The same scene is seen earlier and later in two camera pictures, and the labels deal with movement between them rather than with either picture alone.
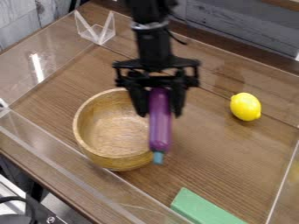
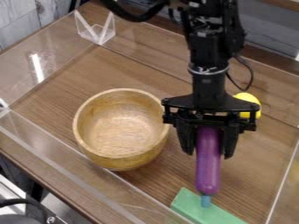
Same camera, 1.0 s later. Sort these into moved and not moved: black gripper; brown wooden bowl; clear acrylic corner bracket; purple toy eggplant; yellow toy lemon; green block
Moved: black gripper; purple toy eggplant
Not moved: brown wooden bowl; clear acrylic corner bracket; green block; yellow toy lemon
